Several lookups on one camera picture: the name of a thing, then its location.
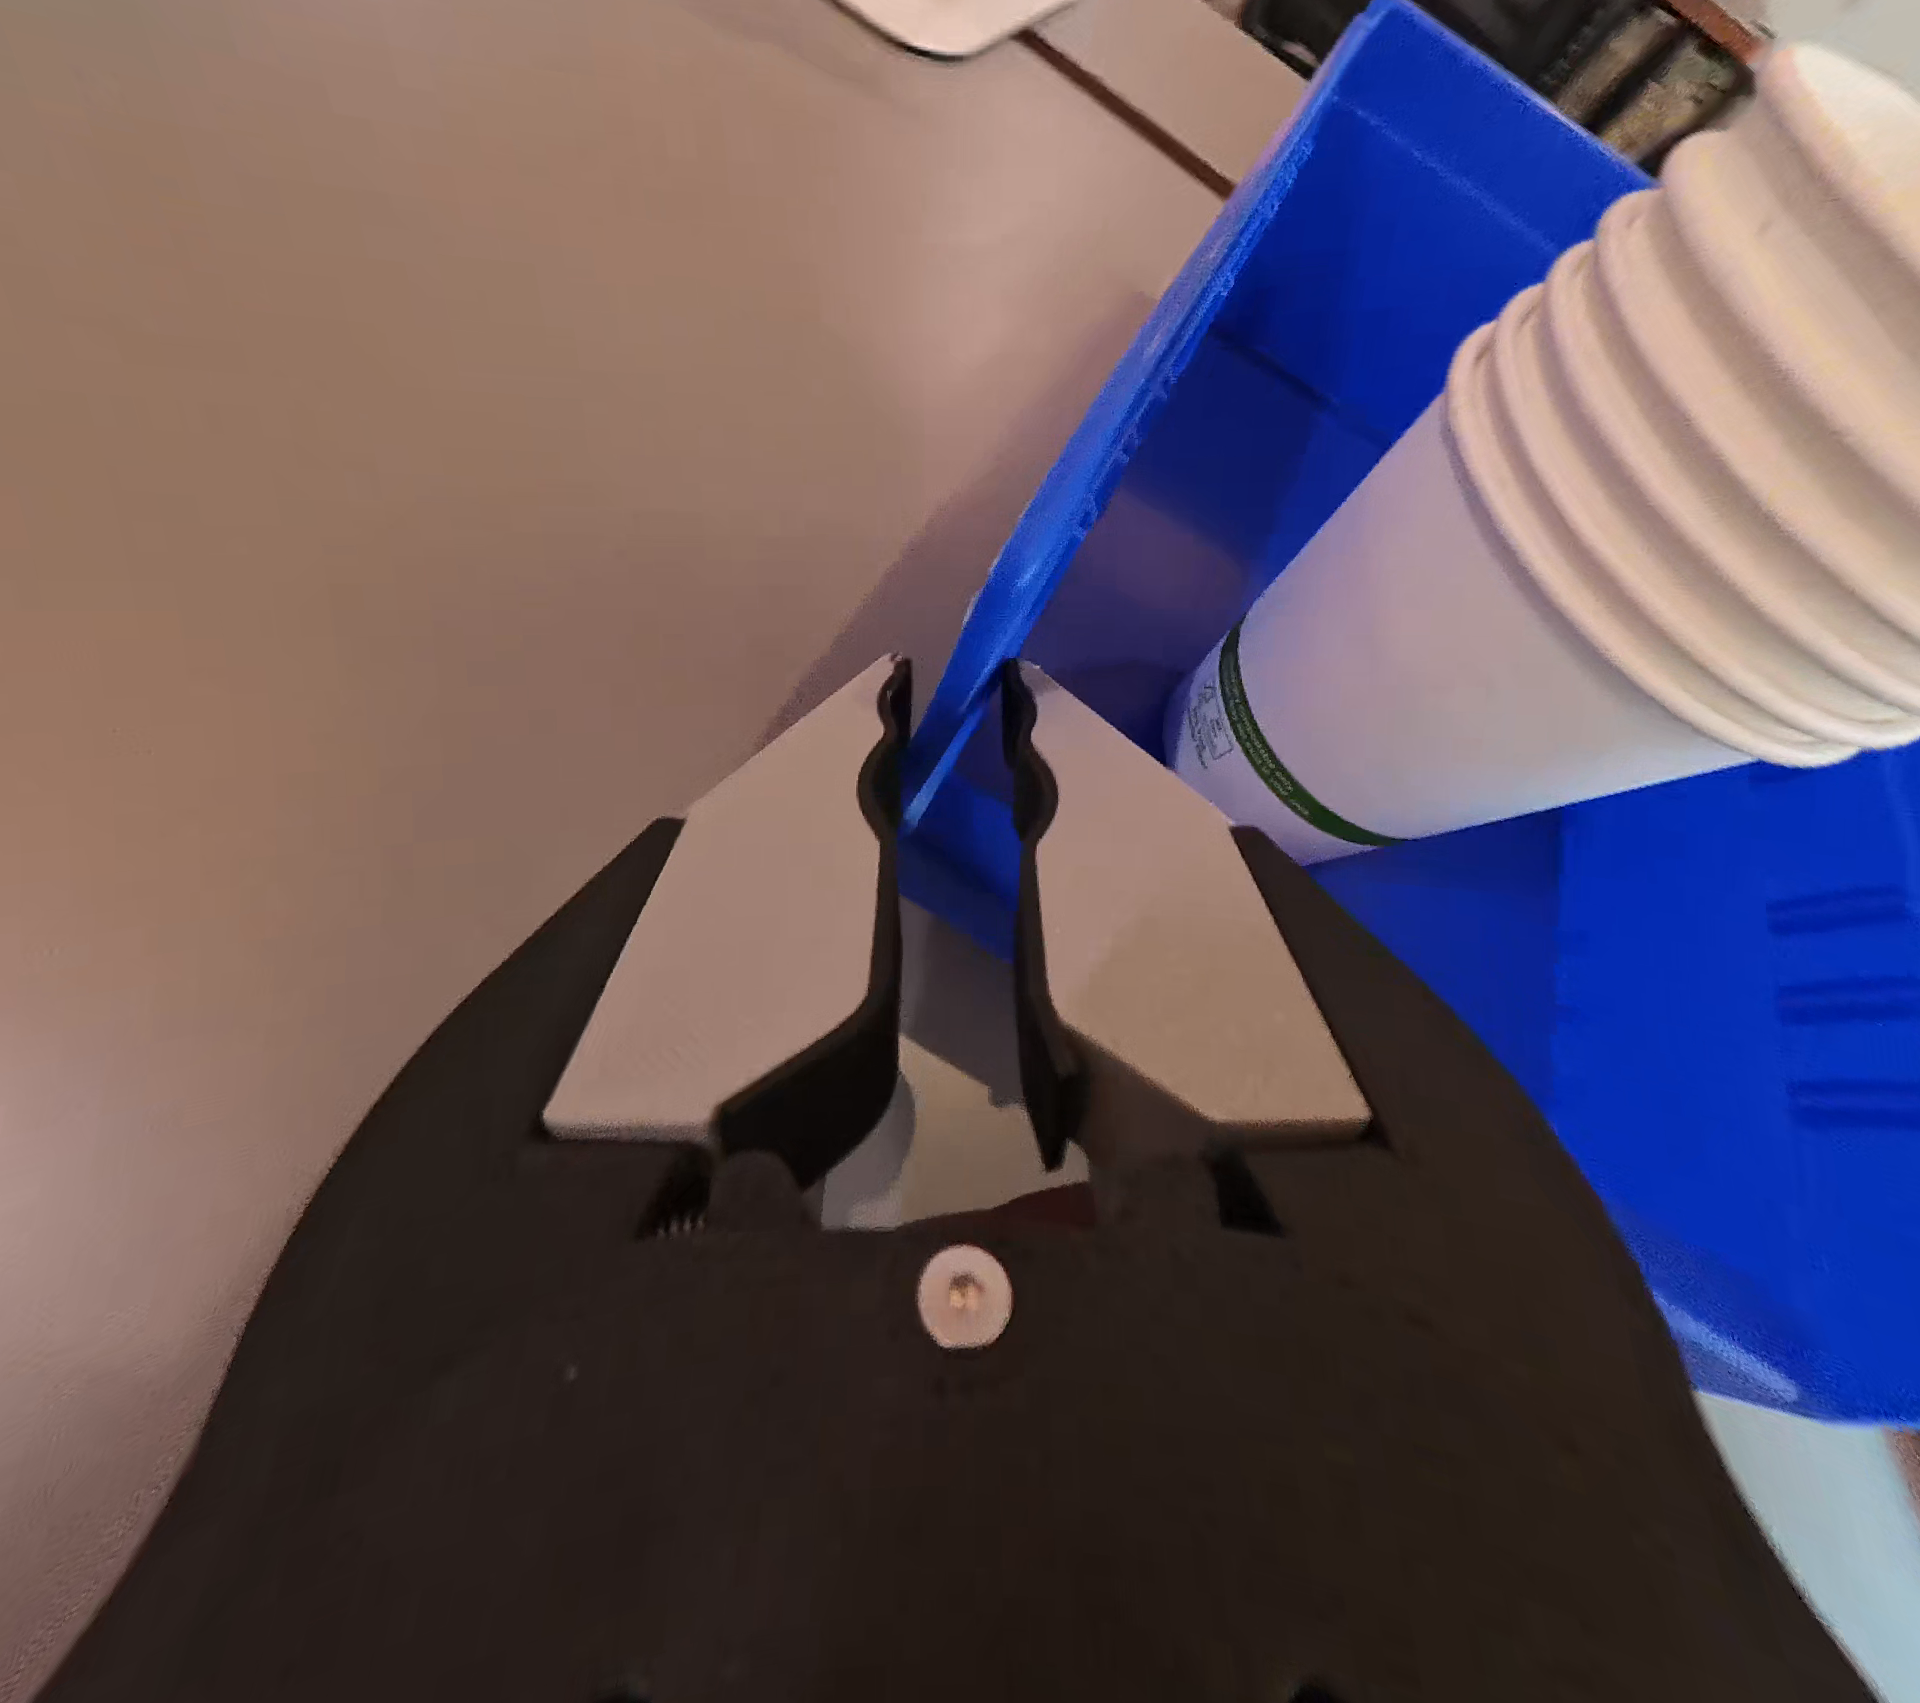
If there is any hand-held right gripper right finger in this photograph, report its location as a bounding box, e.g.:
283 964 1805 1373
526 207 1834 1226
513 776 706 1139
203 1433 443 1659
1000 656 1370 1173

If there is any white desk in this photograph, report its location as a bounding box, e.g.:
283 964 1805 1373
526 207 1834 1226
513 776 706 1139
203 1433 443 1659
1694 1392 1920 1703

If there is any stack of nested paper cups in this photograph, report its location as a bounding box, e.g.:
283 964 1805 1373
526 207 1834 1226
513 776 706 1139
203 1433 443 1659
1163 46 1920 866

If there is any large blue plastic bin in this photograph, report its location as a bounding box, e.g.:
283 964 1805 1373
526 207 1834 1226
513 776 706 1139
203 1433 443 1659
902 0 1920 1428

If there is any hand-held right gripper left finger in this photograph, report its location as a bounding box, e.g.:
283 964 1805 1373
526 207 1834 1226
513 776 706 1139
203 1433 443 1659
540 656 912 1194

